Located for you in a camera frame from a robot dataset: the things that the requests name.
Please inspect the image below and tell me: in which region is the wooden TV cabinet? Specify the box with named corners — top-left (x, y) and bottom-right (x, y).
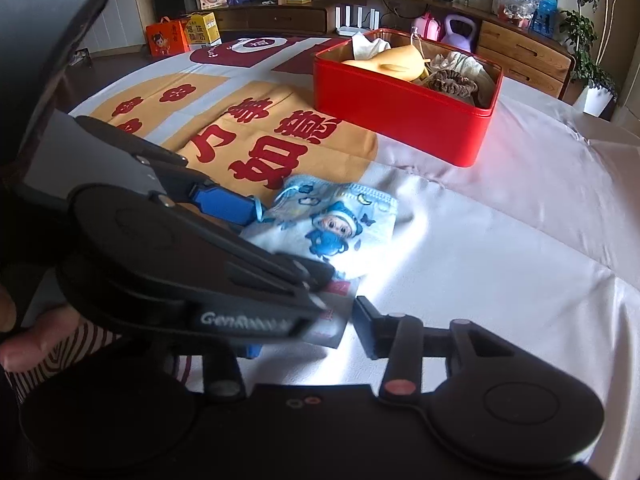
top-left (209, 0), bottom-right (577, 102)

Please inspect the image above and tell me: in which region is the white router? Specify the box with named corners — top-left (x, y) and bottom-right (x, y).
top-left (333, 5), bottom-right (382, 38)

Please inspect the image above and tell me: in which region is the orange gift box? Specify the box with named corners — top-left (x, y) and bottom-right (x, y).
top-left (145, 16), bottom-right (193, 58)

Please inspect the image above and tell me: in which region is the white cupboard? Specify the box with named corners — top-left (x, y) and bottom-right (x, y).
top-left (84, 0), bottom-right (152, 57)

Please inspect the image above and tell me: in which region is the red tin box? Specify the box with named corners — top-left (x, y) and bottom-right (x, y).
top-left (313, 28), bottom-right (504, 169)

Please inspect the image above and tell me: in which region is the yellow carton box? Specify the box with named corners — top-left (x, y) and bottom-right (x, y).
top-left (183, 11), bottom-right (223, 51)

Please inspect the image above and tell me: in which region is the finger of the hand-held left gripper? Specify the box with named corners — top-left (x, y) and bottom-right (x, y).
top-left (74, 115), bottom-right (257, 227)
top-left (151, 193), bottom-right (338, 294)

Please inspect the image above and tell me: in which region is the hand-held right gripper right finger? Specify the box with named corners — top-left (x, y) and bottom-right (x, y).
top-left (352, 296), bottom-right (506, 405)

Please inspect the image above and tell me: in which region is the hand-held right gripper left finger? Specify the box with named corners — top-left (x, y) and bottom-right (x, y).
top-left (202, 343), bottom-right (264, 402)

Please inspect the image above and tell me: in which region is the purple kettlebell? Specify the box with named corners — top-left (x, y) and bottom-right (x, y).
top-left (442, 13), bottom-right (483, 54)

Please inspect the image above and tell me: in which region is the blue plastic package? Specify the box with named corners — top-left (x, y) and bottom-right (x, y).
top-left (529, 0), bottom-right (559, 37)

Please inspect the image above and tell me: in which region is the printed white tablecloth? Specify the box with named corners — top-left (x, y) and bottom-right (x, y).
top-left (24, 34), bottom-right (640, 480)

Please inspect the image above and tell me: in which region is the person's left forearm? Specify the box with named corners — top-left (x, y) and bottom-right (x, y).
top-left (4, 321), bottom-right (123, 403)

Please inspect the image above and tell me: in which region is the blue cartoon face mask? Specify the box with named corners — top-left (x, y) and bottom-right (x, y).
top-left (239, 174), bottom-right (402, 282)

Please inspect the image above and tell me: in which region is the brown scrunchie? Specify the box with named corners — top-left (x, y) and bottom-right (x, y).
top-left (424, 69), bottom-right (482, 107)

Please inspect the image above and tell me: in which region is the potted plant white pot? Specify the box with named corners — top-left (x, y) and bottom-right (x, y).
top-left (554, 0), bottom-right (622, 119)

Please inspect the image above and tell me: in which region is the pink backpack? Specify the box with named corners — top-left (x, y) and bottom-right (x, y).
top-left (412, 12), bottom-right (444, 42)

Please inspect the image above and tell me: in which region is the clear plastic bag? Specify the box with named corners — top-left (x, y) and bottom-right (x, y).
top-left (497, 0), bottom-right (544, 29)

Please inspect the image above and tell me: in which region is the white cloth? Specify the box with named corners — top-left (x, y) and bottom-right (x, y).
top-left (349, 33), bottom-right (394, 62)

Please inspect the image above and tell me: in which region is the person's left hand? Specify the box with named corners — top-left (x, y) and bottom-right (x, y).
top-left (0, 287), bottom-right (84, 373)

